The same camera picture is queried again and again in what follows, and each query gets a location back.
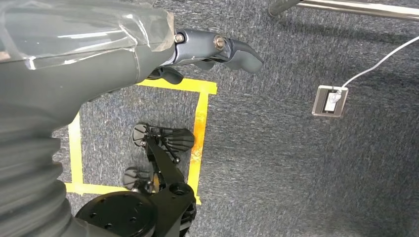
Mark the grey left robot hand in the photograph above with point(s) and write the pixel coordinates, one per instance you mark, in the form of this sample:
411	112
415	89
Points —
82	65

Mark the stainless steel workbench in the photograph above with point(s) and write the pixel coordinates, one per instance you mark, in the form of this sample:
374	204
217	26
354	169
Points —
360	8

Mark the black robot foot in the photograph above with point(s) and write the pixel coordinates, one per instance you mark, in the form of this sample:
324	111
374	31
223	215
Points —
137	178
176	139

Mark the yellow floor tape square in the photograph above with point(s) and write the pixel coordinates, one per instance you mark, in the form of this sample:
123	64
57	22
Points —
199	130

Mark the silver floor socket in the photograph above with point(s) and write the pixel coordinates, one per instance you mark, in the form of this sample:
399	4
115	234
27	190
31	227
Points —
330	101

